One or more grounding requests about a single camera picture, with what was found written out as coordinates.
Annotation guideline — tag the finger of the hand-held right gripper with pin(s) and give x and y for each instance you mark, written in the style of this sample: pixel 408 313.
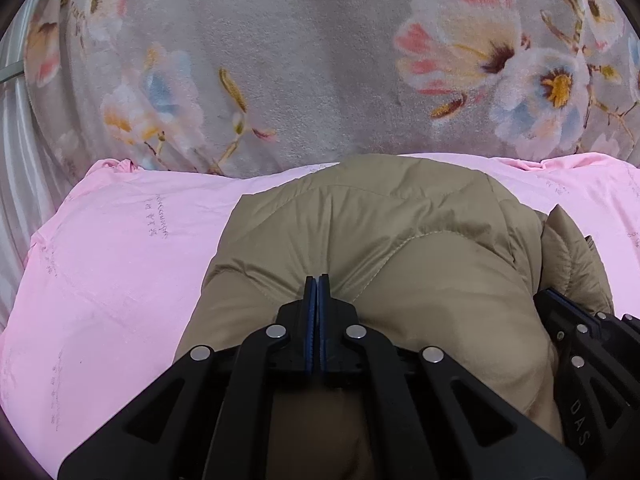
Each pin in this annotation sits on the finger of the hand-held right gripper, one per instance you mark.
pixel 575 385
pixel 622 327

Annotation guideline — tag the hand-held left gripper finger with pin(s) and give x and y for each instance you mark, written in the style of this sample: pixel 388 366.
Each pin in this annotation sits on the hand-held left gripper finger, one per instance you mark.
pixel 311 310
pixel 324 310

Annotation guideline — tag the tan quilted jacket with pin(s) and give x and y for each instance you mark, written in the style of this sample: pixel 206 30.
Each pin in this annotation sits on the tan quilted jacket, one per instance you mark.
pixel 400 240

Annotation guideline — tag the pink bed sheet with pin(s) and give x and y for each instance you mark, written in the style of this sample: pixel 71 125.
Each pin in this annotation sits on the pink bed sheet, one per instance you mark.
pixel 125 285

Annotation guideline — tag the grey floral blanket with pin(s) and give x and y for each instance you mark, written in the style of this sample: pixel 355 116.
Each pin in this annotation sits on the grey floral blanket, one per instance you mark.
pixel 310 60

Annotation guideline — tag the white pleated curtain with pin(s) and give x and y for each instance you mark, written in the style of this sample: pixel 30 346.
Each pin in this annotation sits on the white pleated curtain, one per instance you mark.
pixel 25 150

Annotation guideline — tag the grey bar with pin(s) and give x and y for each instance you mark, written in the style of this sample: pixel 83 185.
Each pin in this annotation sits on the grey bar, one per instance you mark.
pixel 10 72

